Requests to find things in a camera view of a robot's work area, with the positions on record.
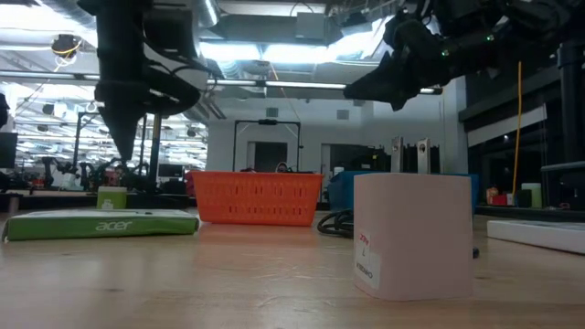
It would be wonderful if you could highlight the white globe table lamp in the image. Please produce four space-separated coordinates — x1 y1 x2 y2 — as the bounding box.
144 43 210 196

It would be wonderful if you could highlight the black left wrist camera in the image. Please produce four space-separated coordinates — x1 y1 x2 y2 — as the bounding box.
144 4 198 63

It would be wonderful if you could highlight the blue plastic bin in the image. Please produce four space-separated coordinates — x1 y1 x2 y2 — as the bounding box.
326 171 480 211

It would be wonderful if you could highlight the yellow cable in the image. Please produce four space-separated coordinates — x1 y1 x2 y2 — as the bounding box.
511 61 523 196

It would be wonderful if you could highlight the black ceiling dome fixture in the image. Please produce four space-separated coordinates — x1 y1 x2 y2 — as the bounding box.
50 34 81 58

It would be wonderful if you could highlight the black monitor screen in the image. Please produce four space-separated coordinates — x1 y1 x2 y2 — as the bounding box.
0 132 18 169

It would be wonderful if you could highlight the orange plastic basket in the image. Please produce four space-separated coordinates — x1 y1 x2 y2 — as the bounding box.
190 171 324 228

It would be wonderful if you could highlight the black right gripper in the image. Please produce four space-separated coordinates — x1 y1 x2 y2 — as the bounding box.
343 13 452 111

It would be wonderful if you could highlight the silver metal bracket post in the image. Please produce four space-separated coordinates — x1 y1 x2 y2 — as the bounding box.
416 139 431 175
390 135 404 175

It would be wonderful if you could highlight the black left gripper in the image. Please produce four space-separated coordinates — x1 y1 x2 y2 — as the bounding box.
94 40 153 161

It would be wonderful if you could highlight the white cube charger with label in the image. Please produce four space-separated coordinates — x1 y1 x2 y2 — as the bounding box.
352 172 474 302

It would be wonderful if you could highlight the dark cable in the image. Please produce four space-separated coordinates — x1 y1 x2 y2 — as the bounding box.
316 208 356 239

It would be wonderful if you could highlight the black metal frame stand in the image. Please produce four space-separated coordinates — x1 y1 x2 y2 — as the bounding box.
232 119 303 174

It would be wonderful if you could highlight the white flat package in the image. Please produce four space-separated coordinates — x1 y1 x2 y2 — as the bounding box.
486 219 585 256

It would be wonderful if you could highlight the green white acer box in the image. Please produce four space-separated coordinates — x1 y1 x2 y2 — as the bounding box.
2 208 201 242

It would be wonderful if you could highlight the pale green container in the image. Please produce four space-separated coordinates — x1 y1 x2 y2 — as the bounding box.
520 182 543 209

